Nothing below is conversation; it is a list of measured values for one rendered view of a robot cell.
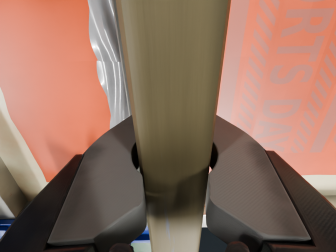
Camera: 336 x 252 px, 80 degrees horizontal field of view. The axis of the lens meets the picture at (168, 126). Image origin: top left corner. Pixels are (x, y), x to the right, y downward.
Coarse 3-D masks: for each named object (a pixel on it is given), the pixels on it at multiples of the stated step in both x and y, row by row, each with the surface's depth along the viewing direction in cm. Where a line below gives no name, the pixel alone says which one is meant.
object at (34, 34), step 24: (0, 0) 21; (24, 0) 21; (48, 0) 21; (72, 0) 21; (0, 24) 22; (24, 24) 22; (48, 24) 22; (72, 24) 22; (0, 48) 23; (24, 48) 23; (48, 48) 23; (72, 48) 23
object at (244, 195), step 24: (216, 120) 11; (216, 144) 9; (240, 144) 9; (216, 168) 8; (240, 168) 8; (264, 168) 8; (216, 192) 7; (240, 192) 7; (264, 192) 7; (216, 216) 7; (240, 216) 6; (264, 216) 6; (288, 216) 6; (240, 240) 6; (264, 240) 6; (288, 240) 6
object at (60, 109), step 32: (0, 64) 24; (32, 64) 24; (64, 64) 24; (32, 96) 27; (64, 96) 27; (96, 96) 27; (32, 128) 29; (64, 128) 29; (96, 128) 29; (64, 160) 32; (288, 160) 33; (320, 160) 33
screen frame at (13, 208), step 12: (0, 168) 32; (0, 180) 32; (12, 180) 34; (0, 192) 32; (12, 192) 34; (0, 204) 33; (12, 204) 34; (24, 204) 37; (0, 216) 35; (12, 216) 35; (204, 216) 35
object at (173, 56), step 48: (144, 0) 5; (192, 0) 5; (144, 48) 5; (192, 48) 5; (144, 96) 6; (192, 96) 6; (144, 144) 7; (192, 144) 7; (144, 192) 9; (192, 192) 9; (192, 240) 11
